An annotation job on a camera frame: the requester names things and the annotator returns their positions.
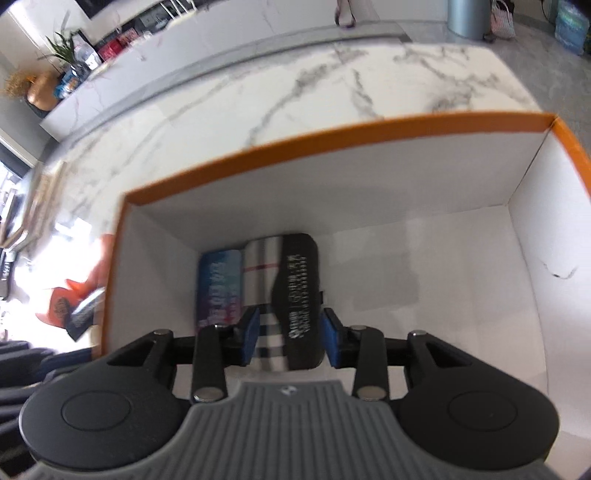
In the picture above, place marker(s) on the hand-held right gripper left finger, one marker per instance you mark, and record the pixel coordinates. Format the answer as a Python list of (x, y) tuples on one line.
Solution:
[(248, 334)]

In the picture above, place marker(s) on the green potted plant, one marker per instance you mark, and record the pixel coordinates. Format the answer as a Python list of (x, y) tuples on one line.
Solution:
[(64, 48)]

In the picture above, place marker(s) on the pack of water bottles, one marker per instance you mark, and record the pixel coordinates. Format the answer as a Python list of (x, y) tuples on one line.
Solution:
[(572, 25)]

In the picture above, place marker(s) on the red boxes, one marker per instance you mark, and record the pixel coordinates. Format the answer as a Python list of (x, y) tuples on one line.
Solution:
[(115, 46)]

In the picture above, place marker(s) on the orange packet on counter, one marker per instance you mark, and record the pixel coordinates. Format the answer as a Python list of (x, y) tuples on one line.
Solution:
[(94, 272)]

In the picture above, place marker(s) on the grey trash can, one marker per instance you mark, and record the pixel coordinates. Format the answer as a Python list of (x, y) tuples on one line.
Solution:
[(467, 16)]

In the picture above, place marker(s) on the plaid black case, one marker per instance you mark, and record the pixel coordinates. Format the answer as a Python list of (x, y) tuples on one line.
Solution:
[(298, 286)]

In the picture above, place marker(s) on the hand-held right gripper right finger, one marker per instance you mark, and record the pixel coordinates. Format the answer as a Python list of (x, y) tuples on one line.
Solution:
[(331, 344)]

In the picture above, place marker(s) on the blue printed small box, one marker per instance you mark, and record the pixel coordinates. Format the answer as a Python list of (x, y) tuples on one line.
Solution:
[(220, 286)]

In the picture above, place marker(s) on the dark small packet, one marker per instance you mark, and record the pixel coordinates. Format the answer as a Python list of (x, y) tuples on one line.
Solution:
[(83, 314)]

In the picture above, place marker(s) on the blue snack packet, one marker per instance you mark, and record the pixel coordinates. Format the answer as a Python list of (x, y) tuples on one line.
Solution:
[(68, 84)]

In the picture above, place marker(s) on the pink white woven bag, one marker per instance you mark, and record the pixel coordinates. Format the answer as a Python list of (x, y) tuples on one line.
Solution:
[(502, 18)]

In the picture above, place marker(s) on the white low cabinet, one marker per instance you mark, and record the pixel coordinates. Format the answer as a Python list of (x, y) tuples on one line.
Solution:
[(221, 41)]

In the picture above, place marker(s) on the gold vase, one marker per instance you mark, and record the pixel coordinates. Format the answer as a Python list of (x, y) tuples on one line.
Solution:
[(42, 92)]

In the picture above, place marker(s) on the dried orange flowers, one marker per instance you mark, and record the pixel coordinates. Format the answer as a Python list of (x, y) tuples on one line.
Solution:
[(18, 83)]

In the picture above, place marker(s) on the orange cardboard box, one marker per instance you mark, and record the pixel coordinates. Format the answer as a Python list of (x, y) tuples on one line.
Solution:
[(415, 184)]

